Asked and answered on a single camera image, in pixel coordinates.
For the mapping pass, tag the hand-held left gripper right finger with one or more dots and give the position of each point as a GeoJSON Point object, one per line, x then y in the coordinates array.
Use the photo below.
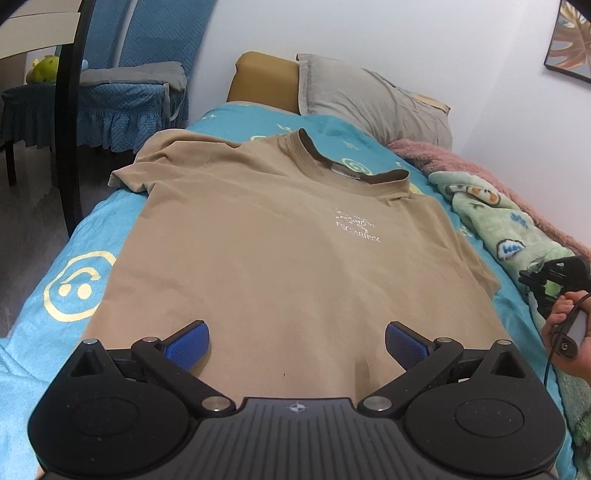
{"type": "Point", "coordinates": [406, 344]}

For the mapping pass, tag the white table top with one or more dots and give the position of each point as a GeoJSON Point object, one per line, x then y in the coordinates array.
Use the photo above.
{"type": "Point", "coordinates": [32, 34]}

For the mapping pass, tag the green plush toy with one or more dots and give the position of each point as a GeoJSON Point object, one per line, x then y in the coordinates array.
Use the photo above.
{"type": "Point", "coordinates": [44, 69]}

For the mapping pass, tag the pink fluffy blanket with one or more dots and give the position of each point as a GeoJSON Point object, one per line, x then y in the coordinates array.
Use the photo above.
{"type": "Point", "coordinates": [485, 170]}

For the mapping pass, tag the blue covered chair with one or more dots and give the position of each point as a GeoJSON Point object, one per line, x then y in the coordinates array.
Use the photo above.
{"type": "Point", "coordinates": [27, 115]}
{"type": "Point", "coordinates": [138, 106]}

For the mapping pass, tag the tan bed headboard cushion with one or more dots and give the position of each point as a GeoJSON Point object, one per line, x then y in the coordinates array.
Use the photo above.
{"type": "Point", "coordinates": [263, 83]}

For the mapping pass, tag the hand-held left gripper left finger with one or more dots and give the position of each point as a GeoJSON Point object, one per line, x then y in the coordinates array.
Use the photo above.
{"type": "Point", "coordinates": [189, 344]}

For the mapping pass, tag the framed leaf wall picture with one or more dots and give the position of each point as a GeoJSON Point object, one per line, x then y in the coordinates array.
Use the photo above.
{"type": "Point", "coordinates": [570, 41]}

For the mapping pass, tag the grey pillow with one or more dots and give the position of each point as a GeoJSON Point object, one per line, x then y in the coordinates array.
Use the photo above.
{"type": "Point", "coordinates": [369, 101]}

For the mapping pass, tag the person's right hand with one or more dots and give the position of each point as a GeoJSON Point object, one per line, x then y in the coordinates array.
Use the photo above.
{"type": "Point", "coordinates": [579, 357]}

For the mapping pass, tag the blue smiley print bedsheet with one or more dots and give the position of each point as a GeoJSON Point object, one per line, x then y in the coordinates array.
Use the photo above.
{"type": "Point", "coordinates": [69, 240]}

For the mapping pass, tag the tan t-shirt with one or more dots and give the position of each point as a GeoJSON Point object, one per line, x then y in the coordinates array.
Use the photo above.
{"type": "Point", "coordinates": [277, 258]}

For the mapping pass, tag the green cartoon print blanket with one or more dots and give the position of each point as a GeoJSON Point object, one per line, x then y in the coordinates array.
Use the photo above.
{"type": "Point", "coordinates": [498, 226]}

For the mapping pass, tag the black table leg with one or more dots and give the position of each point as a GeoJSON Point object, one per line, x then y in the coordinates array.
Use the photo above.
{"type": "Point", "coordinates": [69, 138]}

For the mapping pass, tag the grey seat cushion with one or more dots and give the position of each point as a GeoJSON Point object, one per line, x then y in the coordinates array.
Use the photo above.
{"type": "Point", "coordinates": [134, 74]}

